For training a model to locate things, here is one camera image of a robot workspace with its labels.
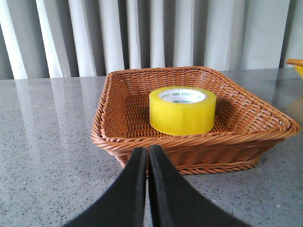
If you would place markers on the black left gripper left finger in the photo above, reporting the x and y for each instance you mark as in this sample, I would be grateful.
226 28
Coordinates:
122 205

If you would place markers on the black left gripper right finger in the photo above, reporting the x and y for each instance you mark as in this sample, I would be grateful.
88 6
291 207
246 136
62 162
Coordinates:
175 203

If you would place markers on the yellow tape roll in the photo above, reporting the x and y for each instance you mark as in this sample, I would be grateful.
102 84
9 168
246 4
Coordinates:
182 110

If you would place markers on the brown wicker basket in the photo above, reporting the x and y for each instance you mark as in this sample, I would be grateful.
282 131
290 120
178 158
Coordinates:
244 127

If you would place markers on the yellow plastic basket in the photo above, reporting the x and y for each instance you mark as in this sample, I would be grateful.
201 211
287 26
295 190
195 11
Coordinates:
297 64

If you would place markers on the grey pleated curtain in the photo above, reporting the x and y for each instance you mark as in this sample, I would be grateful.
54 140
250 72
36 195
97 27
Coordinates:
83 38

